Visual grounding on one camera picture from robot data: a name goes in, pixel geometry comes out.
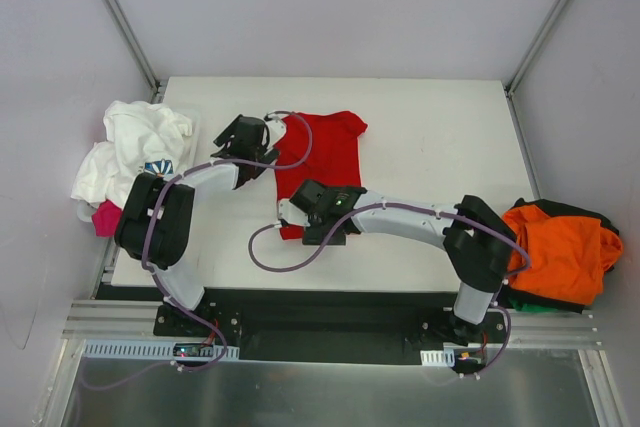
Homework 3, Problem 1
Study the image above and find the white slotted cable duct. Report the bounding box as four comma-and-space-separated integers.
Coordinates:
83, 340, 240, 362

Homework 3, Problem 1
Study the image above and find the green t-shirt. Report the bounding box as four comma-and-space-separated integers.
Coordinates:
509, 299, 556, 313

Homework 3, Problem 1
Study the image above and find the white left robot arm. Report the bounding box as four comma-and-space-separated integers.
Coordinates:
115, 114, 286, 336

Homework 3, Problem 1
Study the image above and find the aluminium front rail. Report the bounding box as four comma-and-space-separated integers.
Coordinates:
62, 300, 604, 350

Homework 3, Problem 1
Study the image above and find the aluminium frame post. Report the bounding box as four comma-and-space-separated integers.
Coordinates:
102, 0, 166, 103
504, 0, 573, 99

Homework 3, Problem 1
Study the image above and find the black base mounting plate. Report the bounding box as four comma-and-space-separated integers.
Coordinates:
153, 288, 506, 365

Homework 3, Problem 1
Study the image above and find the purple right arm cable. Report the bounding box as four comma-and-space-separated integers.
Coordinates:
248, 200, 532, 383

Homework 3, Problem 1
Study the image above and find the small white cable duct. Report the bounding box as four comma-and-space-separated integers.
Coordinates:
420, 349, 455, 368

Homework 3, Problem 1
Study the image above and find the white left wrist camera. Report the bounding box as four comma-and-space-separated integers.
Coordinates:
264, 113, 287, 147

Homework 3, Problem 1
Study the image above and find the white daisy print t-shirt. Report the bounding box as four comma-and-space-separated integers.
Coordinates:
70, 99, 196, 208

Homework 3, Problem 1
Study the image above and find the pink t-shirt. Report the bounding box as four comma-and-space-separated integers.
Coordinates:
91, 200, 122, 238

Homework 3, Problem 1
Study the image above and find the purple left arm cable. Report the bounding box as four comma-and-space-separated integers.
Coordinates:
79, 110, 315, 391

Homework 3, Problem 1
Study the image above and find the red t-shirt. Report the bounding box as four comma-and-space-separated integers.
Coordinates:
272, 110, 370, 243

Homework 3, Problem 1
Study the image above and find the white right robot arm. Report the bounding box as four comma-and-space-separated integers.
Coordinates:
278, 180, 531, 342

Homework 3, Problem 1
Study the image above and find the black t-shirt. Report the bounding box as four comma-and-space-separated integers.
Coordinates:
499, 197, 621, 314

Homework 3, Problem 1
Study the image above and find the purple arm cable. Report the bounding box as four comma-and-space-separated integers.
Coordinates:
248, 200, 532, 383
79, 110, 315, 391

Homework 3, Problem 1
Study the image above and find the right aluminium frame post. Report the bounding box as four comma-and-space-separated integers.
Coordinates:
504, 0, 573, 99

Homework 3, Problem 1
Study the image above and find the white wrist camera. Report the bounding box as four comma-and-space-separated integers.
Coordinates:
264, 113, 287, 147
277, 198, 309, 227

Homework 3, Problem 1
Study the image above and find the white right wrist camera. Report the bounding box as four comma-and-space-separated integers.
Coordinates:
277, 198, 309, 227

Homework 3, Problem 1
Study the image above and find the left aluminium frame post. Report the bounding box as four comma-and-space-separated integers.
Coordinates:
102, 0, 166, 103

